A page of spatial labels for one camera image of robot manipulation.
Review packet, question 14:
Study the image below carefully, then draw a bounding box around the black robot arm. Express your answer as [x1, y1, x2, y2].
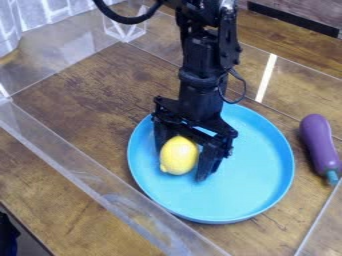
[153, 0, 242, 181]

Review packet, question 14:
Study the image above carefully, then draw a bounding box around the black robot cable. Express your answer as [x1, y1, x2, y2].
[93, 0, 166, 26]

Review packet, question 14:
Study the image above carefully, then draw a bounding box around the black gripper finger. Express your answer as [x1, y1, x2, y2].
[151, 116, 185, 155]
[195, 136, 233, 182]

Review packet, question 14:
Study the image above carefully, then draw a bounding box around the purple toy eggplant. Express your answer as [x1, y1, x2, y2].
[300, 114, 342, 186]

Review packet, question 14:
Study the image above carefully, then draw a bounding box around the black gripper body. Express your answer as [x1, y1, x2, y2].
[153, 69, 238, 147]

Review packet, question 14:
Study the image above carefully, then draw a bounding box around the yellow lemon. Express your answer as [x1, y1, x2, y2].
[159, 136, 199, 175]

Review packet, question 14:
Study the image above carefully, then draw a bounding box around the clear acrylic enclosure wall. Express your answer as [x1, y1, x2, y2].
[0, 11, 342, 256]

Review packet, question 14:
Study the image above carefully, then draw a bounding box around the blue round tray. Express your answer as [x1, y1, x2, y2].
[127, 104, 296, 224]

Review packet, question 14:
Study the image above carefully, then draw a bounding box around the clear acrylic corner bracket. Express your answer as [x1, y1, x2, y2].
[103, 1, 147, 43]

